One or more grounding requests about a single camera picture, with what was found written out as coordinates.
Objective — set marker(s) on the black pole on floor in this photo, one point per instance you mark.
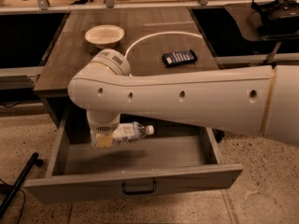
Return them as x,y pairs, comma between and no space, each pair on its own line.
10,191

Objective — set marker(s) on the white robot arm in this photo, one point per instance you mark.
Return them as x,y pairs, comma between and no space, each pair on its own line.
260,100

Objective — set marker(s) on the open grey drawer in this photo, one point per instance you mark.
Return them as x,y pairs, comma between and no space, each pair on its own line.
180,158

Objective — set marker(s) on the black table leg with caster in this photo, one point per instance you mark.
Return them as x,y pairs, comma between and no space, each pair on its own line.
219,134

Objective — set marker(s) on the blue label plastic bottle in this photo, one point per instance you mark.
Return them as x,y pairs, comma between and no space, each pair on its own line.
126,133

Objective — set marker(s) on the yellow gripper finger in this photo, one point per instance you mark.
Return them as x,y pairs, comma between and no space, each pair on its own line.
104,140

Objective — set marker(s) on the dark blue snack packet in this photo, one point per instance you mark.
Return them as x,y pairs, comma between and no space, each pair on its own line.
179,58

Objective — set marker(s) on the black drawer handle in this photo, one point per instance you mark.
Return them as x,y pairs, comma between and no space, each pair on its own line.
142,188

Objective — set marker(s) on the black headset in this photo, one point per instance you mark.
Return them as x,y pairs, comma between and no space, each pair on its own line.
279,16

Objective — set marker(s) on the white bowl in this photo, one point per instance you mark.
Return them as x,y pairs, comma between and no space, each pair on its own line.
105,36

